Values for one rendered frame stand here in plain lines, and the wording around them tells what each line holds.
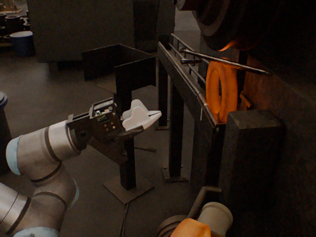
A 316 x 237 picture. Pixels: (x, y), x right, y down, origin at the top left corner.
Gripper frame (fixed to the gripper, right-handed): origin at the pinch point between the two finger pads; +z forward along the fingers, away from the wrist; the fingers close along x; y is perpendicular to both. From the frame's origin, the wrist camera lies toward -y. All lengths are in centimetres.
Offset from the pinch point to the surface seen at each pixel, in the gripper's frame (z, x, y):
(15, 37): -145, 302, -11
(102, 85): -21, 58, -10
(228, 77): 20.0, 5.8, 1.0
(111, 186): -40, 58, -66
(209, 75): 17.6, 18.1, -2.9
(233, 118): 15.3, -10.9, 0.3
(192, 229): 1.7, -36.2, 3.6
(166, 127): -4, 116, -79
